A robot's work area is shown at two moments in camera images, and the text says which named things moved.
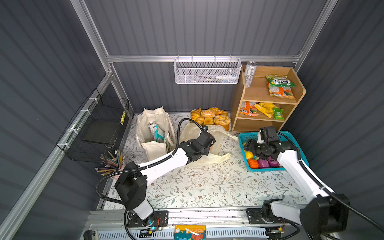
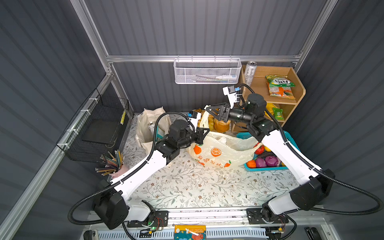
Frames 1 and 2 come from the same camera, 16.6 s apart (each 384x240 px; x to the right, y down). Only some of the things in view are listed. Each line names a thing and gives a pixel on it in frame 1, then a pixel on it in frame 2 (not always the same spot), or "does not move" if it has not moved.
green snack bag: x=279 y=80 does not move
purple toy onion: x=270 y=162 does not move
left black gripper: x=206 y=152 → x=200 y=134
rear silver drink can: x=250 y=71 does not move
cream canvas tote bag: x=154 y=131 does not move
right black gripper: x=249 y=145 → x=224 y=110
